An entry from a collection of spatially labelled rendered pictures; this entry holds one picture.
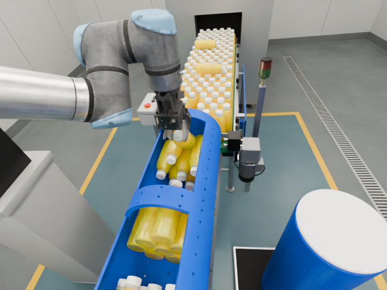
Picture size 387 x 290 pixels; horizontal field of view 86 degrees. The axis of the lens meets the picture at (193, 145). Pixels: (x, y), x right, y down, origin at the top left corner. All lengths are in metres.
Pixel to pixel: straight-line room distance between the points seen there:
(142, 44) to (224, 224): 1.65
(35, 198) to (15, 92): 0.80
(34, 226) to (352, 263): 1.20
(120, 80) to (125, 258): 0.54
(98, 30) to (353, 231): 0.90
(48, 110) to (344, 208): 0.89
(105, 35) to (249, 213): 1.75
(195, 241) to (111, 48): 0.50
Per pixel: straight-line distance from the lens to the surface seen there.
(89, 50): 0.53
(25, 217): 1.15
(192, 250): 0.58
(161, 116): 0.57
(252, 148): 1.24
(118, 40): 0.51
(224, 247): 1.84
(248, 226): 1.92
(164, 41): 0.49
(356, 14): 5.74
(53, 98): 0.44
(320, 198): 0.89
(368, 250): 0.86
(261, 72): 1.28
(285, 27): 5.28
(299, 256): 0.89
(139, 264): 0.81
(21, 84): 0.44
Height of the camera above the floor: 1.73
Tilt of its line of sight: 44 degrees down
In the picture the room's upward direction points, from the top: 7 degrees counter-clockwise
